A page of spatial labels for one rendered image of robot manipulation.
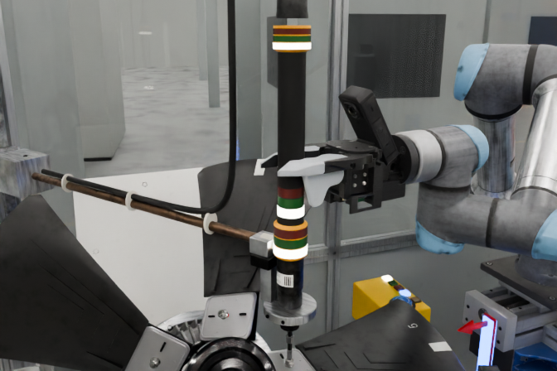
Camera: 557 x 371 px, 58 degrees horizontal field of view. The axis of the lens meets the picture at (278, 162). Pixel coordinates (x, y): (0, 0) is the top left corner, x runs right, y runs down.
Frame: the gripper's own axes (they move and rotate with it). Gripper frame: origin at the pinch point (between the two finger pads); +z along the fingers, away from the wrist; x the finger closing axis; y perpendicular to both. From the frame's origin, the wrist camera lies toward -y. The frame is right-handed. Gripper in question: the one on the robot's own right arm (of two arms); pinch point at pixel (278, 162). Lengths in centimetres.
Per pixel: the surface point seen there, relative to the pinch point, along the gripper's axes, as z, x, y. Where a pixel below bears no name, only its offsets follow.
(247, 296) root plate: 1.5, 5.6, 20.2
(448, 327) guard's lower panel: -103, 54, 86
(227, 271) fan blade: 2.1, 10.7, 18.5
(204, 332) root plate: 7.0, 8.3, 25.6
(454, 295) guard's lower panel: -104, 53, 73
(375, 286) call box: -42, 27, 41
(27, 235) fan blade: 26.9, 16.2, 9.7
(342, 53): -57, 61, -10
